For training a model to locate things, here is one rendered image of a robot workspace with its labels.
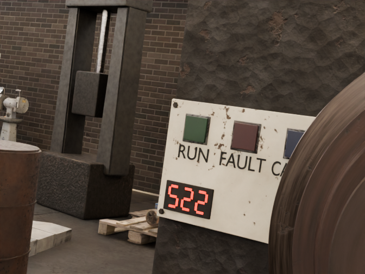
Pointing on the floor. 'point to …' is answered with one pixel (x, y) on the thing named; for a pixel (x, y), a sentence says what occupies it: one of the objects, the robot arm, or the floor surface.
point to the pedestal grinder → (13, 105)
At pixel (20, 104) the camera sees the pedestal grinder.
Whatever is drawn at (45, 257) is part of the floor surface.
